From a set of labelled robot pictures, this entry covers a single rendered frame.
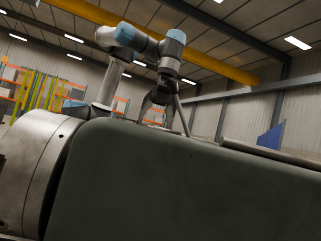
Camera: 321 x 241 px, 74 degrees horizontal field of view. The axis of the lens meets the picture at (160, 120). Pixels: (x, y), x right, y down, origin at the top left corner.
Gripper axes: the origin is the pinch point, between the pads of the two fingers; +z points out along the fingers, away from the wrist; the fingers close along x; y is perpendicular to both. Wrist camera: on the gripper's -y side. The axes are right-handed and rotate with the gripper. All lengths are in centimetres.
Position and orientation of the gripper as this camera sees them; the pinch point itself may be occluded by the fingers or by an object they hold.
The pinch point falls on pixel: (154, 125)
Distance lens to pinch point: 73.8
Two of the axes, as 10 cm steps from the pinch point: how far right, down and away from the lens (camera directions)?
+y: -1.2, 0.6, 9.9
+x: -9.6, -2.6, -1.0
